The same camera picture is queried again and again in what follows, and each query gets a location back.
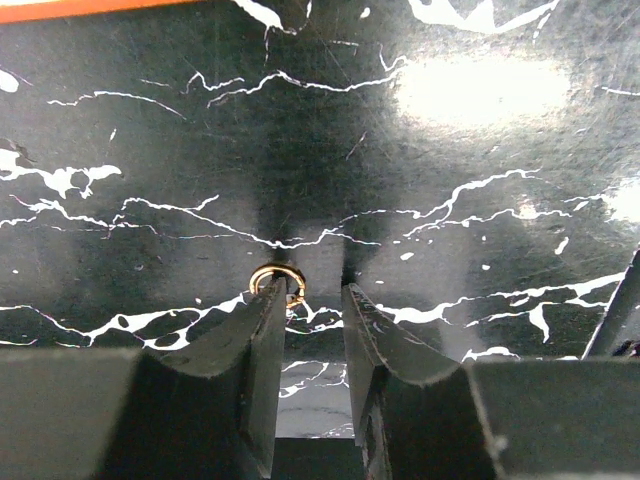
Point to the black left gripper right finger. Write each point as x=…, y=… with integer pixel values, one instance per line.
x=418, y=414

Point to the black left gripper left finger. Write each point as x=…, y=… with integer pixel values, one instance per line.
x=206, y=411

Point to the brown leather jewelry box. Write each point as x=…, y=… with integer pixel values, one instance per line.
x=20, y=11

